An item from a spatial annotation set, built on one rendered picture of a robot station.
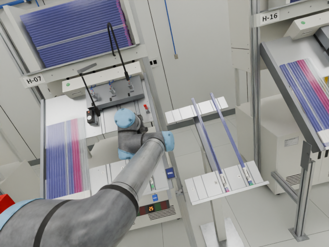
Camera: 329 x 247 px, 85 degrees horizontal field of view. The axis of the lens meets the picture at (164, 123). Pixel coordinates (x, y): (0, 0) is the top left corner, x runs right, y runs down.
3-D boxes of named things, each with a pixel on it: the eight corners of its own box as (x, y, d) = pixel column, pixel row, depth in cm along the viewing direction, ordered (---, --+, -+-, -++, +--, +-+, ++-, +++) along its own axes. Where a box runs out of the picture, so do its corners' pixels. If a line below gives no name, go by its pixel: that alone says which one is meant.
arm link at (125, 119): (112, 130, 66) (112, 107, 67) (121, 133, 76) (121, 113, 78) (133, 128, 65) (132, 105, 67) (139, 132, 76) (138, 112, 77)
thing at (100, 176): (169, 186, 93) (168, 186, 90) (48, 216, 94) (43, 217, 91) (161, 151, 100) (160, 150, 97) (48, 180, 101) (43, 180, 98)
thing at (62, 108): (154, 123, 108) (153, 120, 103) (50, 150, 109) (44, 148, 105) (144, 78, 119) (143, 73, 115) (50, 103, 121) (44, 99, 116)
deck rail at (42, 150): (51, 218, 97) (43, 220, 91) (48, 219, 97) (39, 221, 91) (50, 103, 121) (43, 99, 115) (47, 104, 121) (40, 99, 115)
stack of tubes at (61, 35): (131, 45, 102) (115, -12, 91) (45, 68, 103) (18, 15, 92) (133, 44, 113) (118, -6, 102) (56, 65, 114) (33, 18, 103)
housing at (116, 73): (146, 84, 119) (141, 71, 106) (75, 102, 120) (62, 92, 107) (144, 74, 122) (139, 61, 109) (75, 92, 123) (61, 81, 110)
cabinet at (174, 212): (186, 222, 149) (170, 163, 122) (105, 241, 150) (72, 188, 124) (175, 170, 208) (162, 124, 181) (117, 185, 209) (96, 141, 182)
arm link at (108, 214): (91, 245, 22) (172, 122, 67) (26, 239, 25) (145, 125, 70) (117, 308, 25) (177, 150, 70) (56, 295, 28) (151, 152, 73)
